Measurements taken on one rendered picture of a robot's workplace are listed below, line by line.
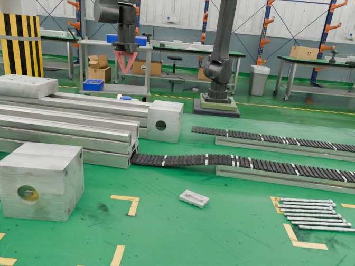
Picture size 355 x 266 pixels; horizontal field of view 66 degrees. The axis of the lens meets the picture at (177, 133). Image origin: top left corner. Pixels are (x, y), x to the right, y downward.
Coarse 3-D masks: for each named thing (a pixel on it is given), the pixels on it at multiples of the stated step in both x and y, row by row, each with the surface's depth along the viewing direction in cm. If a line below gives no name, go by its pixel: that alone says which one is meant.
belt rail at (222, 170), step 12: (216, 168) 64; (228, 168) 62; (240, 168) 62; (264, 180) 62; (276, 180) 62; (288, 180) 61; (300, 180) 61; (312, 180) 60; (324, 180) 60; (348, 192) 60
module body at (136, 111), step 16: (0, 96) 81; (16, 96) 80; (48, 96) 87; (64, 96) 86; (80, 96) 86; (80, 112) 79; (96, 112) 80; (112, 112) 79; (128, 112) 77; (144, 112) 77; (144, 128) 80
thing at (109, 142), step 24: (0, 120) 62; (24, 120) 62; (48, 120) 63; (72, 120) 67; (96, 120) 67; (120, 120) 67; (0, 144) 64; (72, 144) 61; (96, 144) 61; (120, 144) 60
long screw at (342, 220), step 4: (292, 220) 49; (296, 220) 49; (300, 220) 49; (304, 220) 49; (308, 220) 49; (312, 220) 49; (316, 220) 49; (320, 220) 49; (324, 220) 49; (328, 220) 49; (332, 220) 50; (336, 220) 50; (340, 220) 50; (344, 220) 49
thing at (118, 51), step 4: (116, 48) 89; (120, 48) 89; (116, 52) 88; (120, 52) 88; (124, 52) 87; (128, 52) 87; (116, 56) 89; (132, 56) 88; (120, 60) 89; (132, 60) 89; (120, 64) 90; (128, 64) 90; (124, 68) 91; (128, 68) 91; (124, 72) 91
